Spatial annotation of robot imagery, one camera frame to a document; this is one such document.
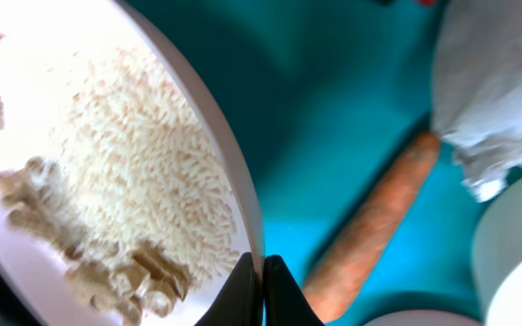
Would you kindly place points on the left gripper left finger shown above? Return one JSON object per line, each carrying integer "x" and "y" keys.
{"x": 239, "y": 302}

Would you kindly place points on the large pink plate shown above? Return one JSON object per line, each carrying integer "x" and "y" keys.
{"x": 37, "y": 39}

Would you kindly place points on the white napkin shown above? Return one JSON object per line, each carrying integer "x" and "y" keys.
{"x": 477, "y": 90}

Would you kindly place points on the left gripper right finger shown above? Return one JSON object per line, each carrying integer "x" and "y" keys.
{"x": 285, "y": 303}

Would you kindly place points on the orange carrot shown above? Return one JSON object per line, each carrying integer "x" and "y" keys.
{"x": 335, "y": 282}

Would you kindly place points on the pale green saucer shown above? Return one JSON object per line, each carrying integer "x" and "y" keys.
{"x": 496, "y": 259}

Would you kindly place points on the rice and peanuts pile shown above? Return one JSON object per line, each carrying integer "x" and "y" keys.
{"x": 140, "y": 205}

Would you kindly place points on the small pink plate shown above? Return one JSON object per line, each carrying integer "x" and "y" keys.
{"x": 423, "y": 318}

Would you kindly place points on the red ketchup packet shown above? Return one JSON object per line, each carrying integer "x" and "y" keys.
{"x": 426, "y": 2}

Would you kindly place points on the teal serving tray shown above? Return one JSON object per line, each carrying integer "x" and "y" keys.
{"x": 322, "y": 96}

